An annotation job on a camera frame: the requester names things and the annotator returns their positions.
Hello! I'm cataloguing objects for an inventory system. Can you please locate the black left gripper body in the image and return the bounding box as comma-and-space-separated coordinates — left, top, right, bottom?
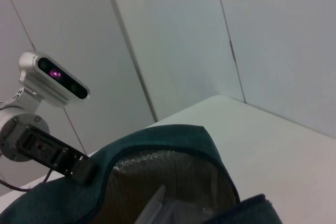
16, 123, 91, 177

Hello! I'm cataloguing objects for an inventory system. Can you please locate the dark teal insulated lunch bag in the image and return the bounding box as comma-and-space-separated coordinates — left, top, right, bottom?
0, 124, 281, 224

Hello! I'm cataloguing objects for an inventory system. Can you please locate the dark left arm cable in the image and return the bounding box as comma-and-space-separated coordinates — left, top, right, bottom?
0, 168, 53, 192

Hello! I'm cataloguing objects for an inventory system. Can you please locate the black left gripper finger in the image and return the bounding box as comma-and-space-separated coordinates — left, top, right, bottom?
71, 156, 101, 185

